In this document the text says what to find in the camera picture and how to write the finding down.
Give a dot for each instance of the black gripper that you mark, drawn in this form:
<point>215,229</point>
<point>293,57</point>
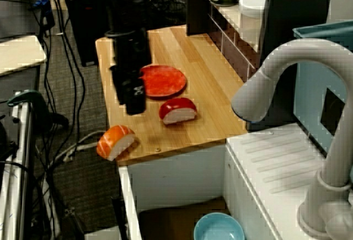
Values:
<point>132,52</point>

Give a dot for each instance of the red plate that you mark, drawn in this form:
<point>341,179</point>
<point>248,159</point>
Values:
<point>165,81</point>

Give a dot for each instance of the orange salmon sushi toy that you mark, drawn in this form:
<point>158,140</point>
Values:
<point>113,140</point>

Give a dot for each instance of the red tuna sushi toy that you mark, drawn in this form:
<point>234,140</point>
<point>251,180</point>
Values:
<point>176,106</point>

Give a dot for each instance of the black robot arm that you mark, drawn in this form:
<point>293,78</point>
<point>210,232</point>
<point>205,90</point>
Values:
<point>124,2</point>

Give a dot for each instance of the brass countertop screw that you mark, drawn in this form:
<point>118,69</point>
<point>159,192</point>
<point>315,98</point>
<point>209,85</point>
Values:
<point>157,149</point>

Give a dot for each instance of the dark upright shelf panel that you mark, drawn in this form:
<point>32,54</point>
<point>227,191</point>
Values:
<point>197,8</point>
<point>298,2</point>

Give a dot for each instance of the dark tiled backsplash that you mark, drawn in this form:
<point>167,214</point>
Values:
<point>231,52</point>

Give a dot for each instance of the cream board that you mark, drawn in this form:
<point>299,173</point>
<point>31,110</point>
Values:
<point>19,52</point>

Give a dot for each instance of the white plastic container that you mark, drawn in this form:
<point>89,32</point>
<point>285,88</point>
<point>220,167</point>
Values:
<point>252,16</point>

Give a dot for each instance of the white toy kitchen cabinet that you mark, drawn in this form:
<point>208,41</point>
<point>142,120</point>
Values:
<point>275,151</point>

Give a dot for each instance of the light blue bowl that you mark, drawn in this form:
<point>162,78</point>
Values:
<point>218,227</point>

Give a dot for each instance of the grey toy faucet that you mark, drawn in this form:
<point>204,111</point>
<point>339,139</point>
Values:
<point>303,52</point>

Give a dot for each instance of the blue plastic bin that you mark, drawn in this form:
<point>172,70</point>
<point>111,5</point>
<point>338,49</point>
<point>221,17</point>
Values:
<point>309,107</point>

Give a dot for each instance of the aluminium frame rail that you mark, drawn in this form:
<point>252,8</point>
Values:
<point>23,140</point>

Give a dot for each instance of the black bracket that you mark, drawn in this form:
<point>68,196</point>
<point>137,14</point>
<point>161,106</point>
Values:
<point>73,220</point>

